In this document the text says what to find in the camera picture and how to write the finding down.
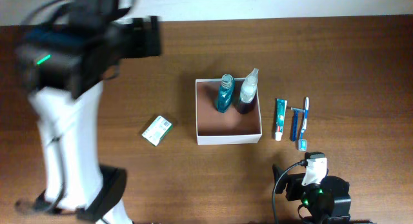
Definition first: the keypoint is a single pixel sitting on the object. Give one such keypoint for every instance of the teal toothpaste tube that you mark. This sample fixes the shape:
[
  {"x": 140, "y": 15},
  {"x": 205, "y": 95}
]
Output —
[{"x": 280, "y": 118}]

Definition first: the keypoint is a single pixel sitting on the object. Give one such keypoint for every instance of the blue disposable razor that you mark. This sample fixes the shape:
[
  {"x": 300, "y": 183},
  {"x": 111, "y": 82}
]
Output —
[{"x": 296, "y": 112}]

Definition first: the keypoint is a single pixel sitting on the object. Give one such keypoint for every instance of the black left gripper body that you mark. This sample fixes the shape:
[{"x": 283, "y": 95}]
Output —
[{"x": 152, "y": 35}]

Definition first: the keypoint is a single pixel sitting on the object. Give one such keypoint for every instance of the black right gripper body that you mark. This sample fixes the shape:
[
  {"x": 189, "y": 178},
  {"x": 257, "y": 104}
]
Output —
[{"x": 291, "y": 188}]

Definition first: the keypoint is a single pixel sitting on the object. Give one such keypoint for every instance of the green white soap box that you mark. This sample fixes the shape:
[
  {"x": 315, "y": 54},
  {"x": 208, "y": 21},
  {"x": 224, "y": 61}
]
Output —
[{"x": 157, "y": 130}]

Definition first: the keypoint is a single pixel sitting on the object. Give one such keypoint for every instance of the blue white toothbrush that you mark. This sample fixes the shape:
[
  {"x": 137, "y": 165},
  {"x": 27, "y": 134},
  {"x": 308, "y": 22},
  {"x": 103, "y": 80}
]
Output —
[{"x": 302, "y": 143}]

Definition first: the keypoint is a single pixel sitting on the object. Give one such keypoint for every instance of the teal mouthwash bottle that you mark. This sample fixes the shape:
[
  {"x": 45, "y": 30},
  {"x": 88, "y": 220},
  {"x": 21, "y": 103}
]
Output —
[{"x": 224, "y": 98}]

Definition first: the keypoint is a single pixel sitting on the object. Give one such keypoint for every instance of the white cardboard box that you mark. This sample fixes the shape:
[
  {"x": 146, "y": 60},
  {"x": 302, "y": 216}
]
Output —
[{"x": 230, "y": 127}]

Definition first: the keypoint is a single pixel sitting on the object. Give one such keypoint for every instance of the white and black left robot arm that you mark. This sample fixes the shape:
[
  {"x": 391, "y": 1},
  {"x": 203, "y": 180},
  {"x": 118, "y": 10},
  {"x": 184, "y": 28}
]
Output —
[{"x": 62, "y": 63}]

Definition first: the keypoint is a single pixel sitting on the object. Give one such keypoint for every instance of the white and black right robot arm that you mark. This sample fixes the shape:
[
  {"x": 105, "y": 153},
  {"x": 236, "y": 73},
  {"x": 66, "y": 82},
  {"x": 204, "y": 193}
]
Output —
[{"x": 328, "y": 202}]

